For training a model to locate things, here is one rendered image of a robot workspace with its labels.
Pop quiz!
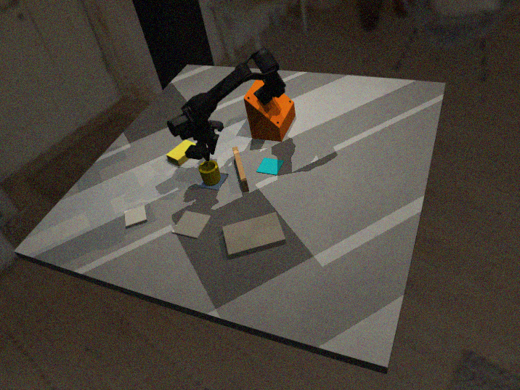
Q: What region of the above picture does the yellow rectangular block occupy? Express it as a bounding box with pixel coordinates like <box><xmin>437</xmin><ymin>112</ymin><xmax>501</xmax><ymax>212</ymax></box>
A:
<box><xmin>167</xmin><ymin>140</ymin><xmax>195</xmax><ymax>166</ymax></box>

